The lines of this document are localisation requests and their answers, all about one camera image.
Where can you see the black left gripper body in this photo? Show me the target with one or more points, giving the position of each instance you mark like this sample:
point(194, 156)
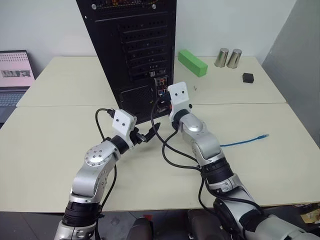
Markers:
point(136, 136)

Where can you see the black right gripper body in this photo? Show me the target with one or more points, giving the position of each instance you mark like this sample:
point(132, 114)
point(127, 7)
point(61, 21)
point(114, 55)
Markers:
point(164, 104)

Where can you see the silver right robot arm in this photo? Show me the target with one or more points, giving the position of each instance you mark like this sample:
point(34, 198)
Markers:
point(207, 150)

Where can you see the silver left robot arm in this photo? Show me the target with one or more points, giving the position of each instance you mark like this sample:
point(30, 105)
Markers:
point(92, 170)

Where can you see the black computer tower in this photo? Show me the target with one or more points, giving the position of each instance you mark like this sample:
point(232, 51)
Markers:
point(140, 50)

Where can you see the green rectangular block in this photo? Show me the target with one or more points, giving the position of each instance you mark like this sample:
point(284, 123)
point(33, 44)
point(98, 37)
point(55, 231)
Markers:
point(192, 61)

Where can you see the steel cup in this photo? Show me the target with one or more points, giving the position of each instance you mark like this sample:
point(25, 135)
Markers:
point(221, 57)
point(234, 59)

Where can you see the small black box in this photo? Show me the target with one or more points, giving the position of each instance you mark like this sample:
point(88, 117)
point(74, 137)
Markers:
point(248, 78)

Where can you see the open laptop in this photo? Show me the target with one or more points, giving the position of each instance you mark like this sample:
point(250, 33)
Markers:
point(13, 75)

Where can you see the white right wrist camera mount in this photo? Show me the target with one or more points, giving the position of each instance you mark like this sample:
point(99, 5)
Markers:
point(178, 96)

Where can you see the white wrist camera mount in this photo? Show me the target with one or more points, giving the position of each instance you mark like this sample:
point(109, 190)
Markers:
point(178, 96)
point(122, 122)

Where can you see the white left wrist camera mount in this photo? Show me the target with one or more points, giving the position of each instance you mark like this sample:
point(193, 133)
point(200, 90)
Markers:
point(122, 122)

